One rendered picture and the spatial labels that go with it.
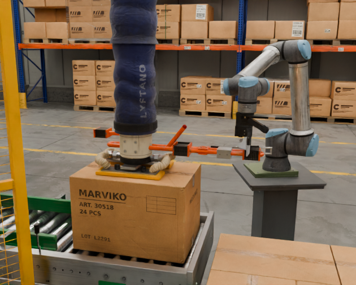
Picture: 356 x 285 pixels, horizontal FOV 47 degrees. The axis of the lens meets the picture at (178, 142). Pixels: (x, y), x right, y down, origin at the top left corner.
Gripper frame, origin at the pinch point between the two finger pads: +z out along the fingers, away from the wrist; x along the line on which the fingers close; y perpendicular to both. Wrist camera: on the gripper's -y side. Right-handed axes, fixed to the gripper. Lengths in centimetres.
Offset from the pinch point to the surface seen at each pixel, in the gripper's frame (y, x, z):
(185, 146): 31.2, 6.1, -2.4
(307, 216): -49, -185, 108
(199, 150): 24.3, 4.3, -0.4
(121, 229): 60, 21, 39
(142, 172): 51, 13, 11
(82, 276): 74, 37, 57
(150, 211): 45, 21, 27
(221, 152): 13.0, 4.4, -0.3
